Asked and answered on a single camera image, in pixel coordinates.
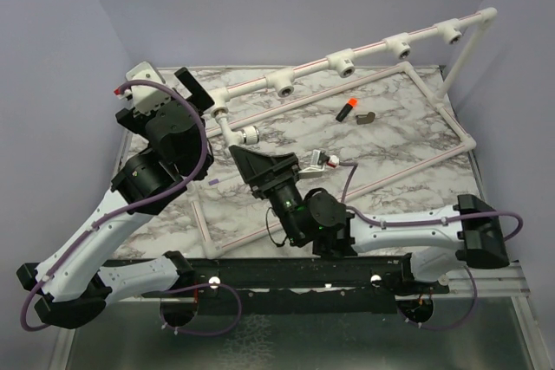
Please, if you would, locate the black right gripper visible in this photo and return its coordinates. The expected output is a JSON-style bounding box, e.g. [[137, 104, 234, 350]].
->
[[228, 147, 305, 246]]

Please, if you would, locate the white plastic water faucet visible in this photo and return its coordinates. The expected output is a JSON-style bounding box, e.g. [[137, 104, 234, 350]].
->
[[211, 104, 261, 148]]

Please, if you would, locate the white pipe frame with fittings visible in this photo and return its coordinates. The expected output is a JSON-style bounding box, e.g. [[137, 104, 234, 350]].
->
[[190, 6, 499, 261]]

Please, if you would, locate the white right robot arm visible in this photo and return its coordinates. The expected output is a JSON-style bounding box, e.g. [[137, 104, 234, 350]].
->
[[229, 146, 510, 293]]

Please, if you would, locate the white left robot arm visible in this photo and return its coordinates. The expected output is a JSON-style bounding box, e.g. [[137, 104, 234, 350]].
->
[[16, 68, 214, 332]]

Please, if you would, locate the orange cap black highlighter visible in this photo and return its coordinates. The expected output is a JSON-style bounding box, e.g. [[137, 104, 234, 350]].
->
[[336, 98, 357, 122]]

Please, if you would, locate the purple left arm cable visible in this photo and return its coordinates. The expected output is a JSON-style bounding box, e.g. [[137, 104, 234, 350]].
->
[[20, 79, 244, 336]]

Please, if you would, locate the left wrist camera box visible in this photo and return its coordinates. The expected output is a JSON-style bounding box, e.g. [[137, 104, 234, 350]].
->
[[114, 61, 172, 116]]

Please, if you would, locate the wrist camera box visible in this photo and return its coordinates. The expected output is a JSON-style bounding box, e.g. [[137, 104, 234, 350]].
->
[[114, 61, 172, 116], [298, 149, 340, 179]]

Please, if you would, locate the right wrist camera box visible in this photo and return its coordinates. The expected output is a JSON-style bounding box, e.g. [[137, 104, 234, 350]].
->
[[298, 149, 340, 179]]

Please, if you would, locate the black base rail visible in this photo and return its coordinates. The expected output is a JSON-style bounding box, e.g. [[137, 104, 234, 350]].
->
[[103, 255, 452, 317]]

